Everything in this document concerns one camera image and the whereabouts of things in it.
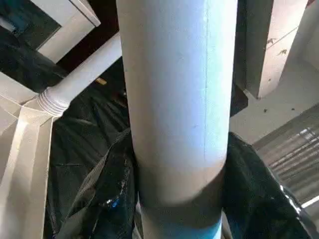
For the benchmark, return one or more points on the white cabinet with glass doors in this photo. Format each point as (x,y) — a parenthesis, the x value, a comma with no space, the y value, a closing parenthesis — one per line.
(74,22)

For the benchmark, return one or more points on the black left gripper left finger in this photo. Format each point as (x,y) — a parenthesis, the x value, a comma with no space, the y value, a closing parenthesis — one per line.
(107,194)

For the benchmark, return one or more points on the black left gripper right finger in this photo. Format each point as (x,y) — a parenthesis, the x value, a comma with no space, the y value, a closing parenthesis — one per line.
(256,199)

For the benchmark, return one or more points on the white plastic table leg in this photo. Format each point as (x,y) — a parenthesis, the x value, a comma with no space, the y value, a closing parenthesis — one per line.
(174,87)
(82,74)

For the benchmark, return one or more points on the black mat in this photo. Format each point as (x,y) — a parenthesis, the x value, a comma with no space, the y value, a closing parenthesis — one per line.
(82,134)

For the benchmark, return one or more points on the black speaker with yellow label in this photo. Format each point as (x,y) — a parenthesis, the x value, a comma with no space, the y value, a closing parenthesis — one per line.
(101,81)

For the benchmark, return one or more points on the white plastic table top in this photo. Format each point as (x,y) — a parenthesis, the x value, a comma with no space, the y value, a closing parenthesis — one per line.
(25,149)

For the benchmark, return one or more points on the grey curtain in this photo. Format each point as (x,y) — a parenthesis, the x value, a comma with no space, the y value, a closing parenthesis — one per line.
(294,149)

